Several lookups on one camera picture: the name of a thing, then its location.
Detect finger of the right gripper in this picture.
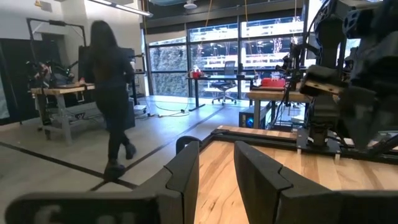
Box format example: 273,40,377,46
340,88,371,151
368,90,398,147

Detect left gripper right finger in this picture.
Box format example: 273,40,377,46
233,141,398,224

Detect red box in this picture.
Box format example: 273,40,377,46
259,77,287,89

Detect office chair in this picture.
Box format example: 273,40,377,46
211,60,239,106

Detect small red object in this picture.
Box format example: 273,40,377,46
187,68,203,80

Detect person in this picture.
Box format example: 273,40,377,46
83,20,137,182

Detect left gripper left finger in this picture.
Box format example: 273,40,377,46
4,141,200,224

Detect black computer tower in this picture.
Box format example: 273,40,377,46
238,102,272,129

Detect black rig frame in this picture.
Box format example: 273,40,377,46
26,17,87,88

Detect long ceiling light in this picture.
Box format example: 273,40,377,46
88,0,154,18

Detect black desk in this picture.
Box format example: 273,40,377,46
186,74,259,112

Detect wooden table grey legs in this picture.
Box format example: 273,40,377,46
30,83,96,146

